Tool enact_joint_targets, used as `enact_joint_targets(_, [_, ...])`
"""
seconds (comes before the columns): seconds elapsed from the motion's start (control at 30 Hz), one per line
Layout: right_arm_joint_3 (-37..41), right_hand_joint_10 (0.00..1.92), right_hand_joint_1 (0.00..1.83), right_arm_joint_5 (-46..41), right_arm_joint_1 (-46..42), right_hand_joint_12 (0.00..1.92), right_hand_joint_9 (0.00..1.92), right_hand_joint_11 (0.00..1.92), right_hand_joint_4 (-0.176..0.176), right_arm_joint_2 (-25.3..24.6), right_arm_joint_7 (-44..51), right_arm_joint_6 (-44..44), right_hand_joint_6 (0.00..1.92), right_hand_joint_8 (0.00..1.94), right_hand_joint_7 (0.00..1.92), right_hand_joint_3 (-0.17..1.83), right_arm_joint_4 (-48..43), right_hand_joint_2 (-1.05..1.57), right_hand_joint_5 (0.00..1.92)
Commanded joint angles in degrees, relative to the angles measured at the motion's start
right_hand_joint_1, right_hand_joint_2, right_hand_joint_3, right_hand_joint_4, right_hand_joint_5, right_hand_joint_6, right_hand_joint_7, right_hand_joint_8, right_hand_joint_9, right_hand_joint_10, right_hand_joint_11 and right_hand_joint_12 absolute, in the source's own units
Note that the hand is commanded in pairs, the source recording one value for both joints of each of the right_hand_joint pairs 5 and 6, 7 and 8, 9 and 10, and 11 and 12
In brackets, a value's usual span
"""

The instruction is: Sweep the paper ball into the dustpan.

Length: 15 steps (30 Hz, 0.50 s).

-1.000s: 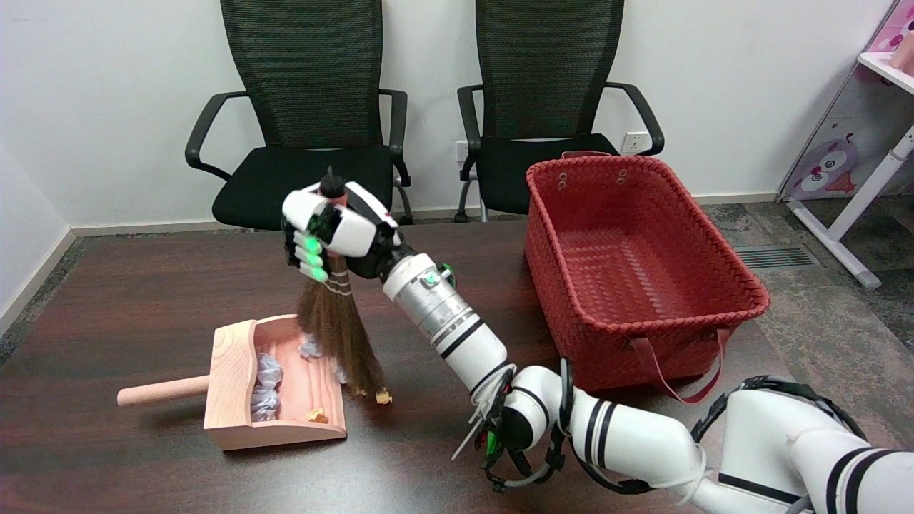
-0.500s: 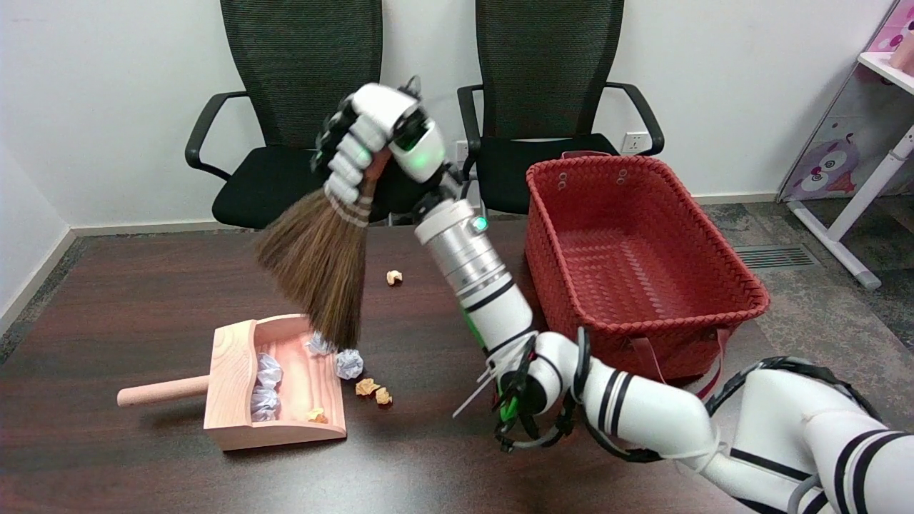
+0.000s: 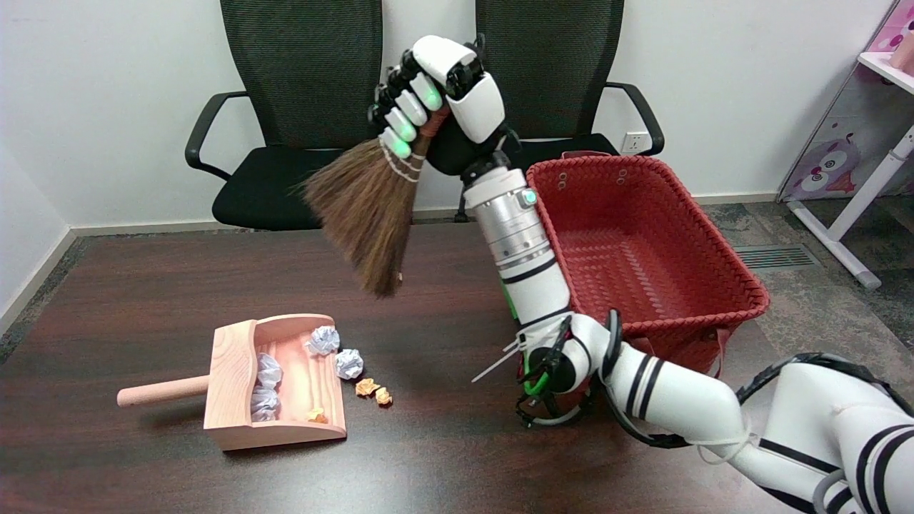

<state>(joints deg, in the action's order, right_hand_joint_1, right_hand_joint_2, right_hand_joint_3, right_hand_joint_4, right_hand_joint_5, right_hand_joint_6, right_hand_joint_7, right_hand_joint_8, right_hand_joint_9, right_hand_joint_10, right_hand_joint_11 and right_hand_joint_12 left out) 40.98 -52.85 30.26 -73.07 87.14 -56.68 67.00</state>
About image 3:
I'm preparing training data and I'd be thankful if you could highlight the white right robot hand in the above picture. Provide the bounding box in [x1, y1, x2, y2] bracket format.
[368, 34, 521, 179]

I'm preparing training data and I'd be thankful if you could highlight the brown straw whisk broom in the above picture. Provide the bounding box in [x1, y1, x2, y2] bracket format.
[289, 107, 452, 299]

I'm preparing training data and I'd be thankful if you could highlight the black mesh office chair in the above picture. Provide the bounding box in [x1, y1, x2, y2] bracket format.
[455, 0, 666, 223]
[184, 0, 415, 231]

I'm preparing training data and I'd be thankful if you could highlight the red woven basket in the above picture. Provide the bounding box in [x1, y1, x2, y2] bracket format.
[527, 151, 770, 379]

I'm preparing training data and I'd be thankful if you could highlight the grey floor vent grille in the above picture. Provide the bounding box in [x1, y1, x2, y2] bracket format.
[727, 244, 820, 271]

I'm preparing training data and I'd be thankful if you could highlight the pink owl print cabinet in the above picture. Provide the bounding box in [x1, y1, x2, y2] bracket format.
[777, 0, 914, 204]

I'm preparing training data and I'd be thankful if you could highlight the white metal desk leg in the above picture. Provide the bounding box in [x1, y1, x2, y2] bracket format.
[785, 127, 914, 290]

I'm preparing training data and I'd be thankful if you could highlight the pink cup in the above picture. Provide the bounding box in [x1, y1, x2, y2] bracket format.
[889, 32, 914, 72]

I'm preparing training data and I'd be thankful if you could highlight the wooden dustpan with handle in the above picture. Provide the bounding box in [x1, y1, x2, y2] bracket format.
[116, 314, 348, 452]

